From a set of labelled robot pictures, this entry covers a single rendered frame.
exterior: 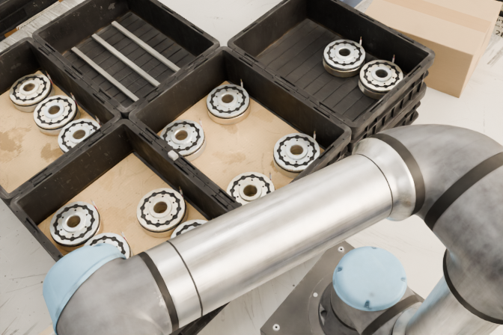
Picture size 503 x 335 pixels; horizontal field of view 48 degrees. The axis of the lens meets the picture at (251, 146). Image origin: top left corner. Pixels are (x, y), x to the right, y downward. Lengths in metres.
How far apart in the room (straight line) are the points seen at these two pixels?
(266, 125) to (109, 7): 0.58
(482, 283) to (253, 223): 0.24
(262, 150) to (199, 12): 0.69
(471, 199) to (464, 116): 0.98
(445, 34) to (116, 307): 1.21
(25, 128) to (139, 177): 0.34
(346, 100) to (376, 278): 0.54
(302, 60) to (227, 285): 1.02
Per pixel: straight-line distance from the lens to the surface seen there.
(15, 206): 1.22
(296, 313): 1.19
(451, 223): 0.61
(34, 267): 1.41
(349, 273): 0.98
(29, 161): 1.41
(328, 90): 1.40
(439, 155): 0.60
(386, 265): 0.99
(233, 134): 1.32
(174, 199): 1.20
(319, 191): 0.55
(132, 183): 1.28
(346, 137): 1.18
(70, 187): 1.28
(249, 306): 1.25
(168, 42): 1.56
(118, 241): 1.18
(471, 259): 0.61
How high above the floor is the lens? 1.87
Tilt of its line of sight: 53 degrees down
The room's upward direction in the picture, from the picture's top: 7 degrees counter-clockwise
